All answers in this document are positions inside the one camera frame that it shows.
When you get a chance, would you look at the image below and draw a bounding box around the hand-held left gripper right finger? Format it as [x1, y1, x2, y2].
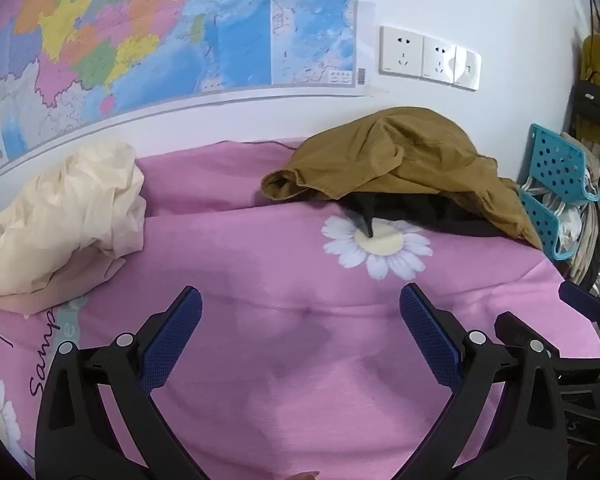
[399, 282, 569, 480]

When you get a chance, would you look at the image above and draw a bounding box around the yellow hanging garment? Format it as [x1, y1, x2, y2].
[580, 34, 600, 147]

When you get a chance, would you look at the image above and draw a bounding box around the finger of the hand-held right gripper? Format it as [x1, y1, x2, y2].
[495, 311, 600, 376]
[559, 280, 600, 328]

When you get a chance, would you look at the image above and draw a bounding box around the pink floral bedsheet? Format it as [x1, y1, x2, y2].
[0, 137, 600, 480]

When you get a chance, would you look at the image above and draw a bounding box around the colourful wall map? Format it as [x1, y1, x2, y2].
[0, 0, 377, 184]

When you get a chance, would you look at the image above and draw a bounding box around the olive brown jacket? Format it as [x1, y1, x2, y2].
[260, 106, 543, 251]

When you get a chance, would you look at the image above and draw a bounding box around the blue perforated plastic rack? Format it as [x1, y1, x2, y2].
[516, 123, 600, 262]

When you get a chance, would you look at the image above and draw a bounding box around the white wall switch plate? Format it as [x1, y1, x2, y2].
[453, 46, 482, 92]

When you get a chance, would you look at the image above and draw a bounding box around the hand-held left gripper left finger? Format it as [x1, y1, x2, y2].
[35, 285, 217, 480]

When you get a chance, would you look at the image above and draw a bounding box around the black garment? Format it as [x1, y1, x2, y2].
[337, 191, 520, 241]

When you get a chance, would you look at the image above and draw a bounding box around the black handbag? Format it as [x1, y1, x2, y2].
[572, 71, 600, 129]

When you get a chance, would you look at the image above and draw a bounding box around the white wall socket plate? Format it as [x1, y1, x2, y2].
[422, 35, 457, 84]
[379, 25, 425, 79]

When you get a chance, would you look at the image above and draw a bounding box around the cream crumpled cloth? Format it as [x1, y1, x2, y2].
[0, 139, 148, 317]

